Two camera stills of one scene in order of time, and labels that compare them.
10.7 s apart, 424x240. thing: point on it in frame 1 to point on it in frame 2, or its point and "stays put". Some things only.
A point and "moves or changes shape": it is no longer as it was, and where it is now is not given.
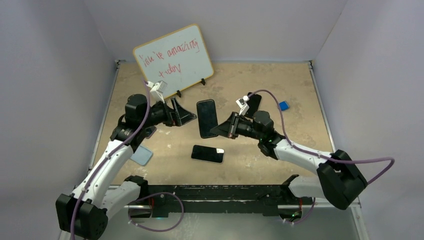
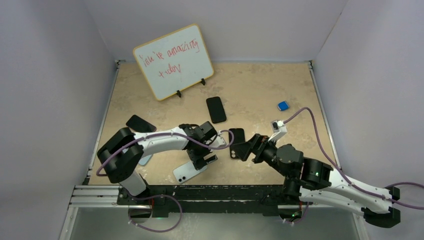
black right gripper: [229, 127] to [257, 144]
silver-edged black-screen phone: [208, 154] moves or changes shape
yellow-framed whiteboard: [178, 59] stays put
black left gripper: [180, 115] to [198, 161]
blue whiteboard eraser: [284, 105] stays put
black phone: [207, 117] moves or changes shape
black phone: [254, 102] to [239, 134]
